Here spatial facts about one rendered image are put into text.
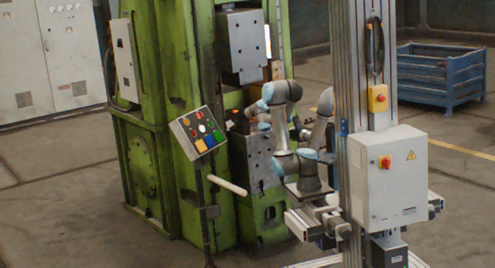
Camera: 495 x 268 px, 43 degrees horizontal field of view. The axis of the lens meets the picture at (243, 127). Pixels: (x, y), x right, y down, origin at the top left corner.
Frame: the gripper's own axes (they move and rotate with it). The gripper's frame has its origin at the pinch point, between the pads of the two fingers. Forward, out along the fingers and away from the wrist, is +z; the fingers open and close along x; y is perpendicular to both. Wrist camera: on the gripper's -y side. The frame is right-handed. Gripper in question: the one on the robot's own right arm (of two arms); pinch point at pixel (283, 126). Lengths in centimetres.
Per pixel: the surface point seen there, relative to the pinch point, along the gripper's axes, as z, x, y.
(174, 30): 72, -37, -66
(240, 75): 30.8, -11.5, -33.7
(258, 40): 31, 7, -55
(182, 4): 46, -42, -86
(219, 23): 41, -18, -70
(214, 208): 39, -39, 61
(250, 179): 25, -15, 41
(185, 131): 10, -69, -11
